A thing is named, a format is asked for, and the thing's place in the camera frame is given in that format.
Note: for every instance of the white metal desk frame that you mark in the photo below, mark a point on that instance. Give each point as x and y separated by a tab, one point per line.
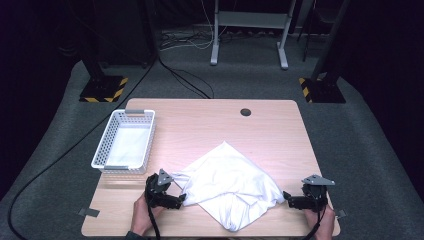
250	20

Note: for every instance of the dark cabinet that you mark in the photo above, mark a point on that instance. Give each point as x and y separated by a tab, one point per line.
126	30

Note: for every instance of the black stand with striped base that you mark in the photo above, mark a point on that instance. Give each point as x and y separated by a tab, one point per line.
321	90
103	88

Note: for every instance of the white t-shirt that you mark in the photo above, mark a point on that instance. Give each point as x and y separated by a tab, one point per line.
230	186

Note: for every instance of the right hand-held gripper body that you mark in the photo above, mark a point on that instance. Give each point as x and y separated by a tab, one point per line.
315	191

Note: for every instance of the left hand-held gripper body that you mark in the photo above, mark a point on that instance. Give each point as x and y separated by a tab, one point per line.
156	190

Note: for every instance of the black round table grommet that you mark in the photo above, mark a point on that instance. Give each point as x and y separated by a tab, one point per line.
245	112

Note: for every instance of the person's right hand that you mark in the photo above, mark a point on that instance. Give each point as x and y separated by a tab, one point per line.
325	223

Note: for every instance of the person's left hand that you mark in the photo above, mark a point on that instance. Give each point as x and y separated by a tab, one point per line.
141	216

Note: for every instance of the grey tape piece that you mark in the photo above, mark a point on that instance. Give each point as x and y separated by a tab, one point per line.
340	213
89	212

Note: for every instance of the white perforated plastic basket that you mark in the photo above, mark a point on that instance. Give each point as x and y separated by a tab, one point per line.
128	143

